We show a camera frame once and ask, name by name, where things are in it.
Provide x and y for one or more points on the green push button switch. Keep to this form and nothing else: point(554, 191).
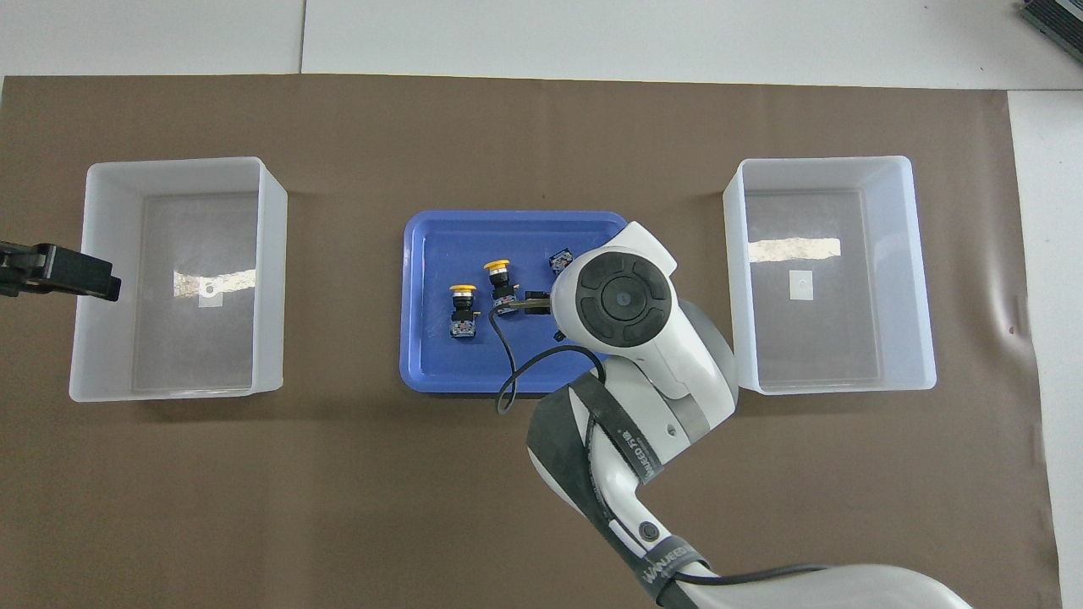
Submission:
point(559, 258)

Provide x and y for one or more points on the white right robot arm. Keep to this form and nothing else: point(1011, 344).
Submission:
point(660, 372)

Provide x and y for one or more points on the blue plastic tray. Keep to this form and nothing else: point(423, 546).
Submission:
point(440, 364)

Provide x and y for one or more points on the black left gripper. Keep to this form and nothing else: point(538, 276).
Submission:
point(15, 269)

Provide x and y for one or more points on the translucent white plastic box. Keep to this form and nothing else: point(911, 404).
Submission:
point(271, 279)
point(918, 279)

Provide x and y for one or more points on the dark grey device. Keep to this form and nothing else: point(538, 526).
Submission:
point(1058, 21)

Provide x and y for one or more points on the yellow push button switch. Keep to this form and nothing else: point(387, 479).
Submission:
point(463, 315)
point(503, 296)

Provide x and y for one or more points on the small white label sticker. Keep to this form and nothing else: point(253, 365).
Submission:
point(800, 285)
point(209, 296)

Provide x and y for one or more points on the brown paper mat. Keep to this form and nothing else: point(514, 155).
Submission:
point(338, 507)

